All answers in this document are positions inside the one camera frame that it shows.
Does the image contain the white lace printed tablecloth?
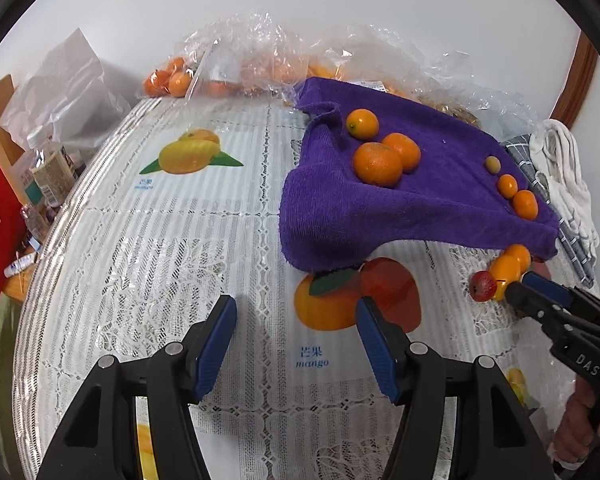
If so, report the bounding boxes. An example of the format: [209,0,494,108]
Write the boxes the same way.
[12,92,600,480]

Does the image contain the clear bag of tangerines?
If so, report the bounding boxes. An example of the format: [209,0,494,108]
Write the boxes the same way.
[135,30,216,101]
[200,10,311,98]
[307,22,423,101]

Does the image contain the clear bag of brown longans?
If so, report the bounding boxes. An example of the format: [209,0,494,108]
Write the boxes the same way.
[410,50,543,141]

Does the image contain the white tube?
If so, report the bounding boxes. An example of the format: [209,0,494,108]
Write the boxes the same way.
[4,254,35,277]

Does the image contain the small clear bottle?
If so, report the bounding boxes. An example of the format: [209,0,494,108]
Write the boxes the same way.
[20,202,49,241]

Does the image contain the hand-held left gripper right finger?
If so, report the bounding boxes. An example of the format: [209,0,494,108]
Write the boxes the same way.
[355,295,556,480]

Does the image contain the brown wooden door frame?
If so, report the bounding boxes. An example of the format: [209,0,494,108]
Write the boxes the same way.
[550,30,598,131]

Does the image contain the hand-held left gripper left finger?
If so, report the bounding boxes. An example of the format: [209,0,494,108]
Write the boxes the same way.
[36,294,238,480]

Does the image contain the small red berry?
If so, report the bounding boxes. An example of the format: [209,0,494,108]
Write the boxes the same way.
[469,270,498,303]

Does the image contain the white striped towel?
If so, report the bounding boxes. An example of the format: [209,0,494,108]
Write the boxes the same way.
[527,119,600,261]

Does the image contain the grey checked cloth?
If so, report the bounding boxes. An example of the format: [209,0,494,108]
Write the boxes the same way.
[500,132,598,286]

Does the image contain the white plastic bag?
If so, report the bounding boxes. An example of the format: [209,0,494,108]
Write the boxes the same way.
[0,27,133,148]

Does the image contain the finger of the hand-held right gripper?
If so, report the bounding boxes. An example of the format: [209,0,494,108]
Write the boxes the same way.
[521,271,576,308]
[505,281,573,331]

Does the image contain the purple towel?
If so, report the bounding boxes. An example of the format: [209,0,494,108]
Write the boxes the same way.
[278,77,561,271]

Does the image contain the person's right hand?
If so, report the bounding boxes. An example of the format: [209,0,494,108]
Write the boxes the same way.
[554,374,600,467]

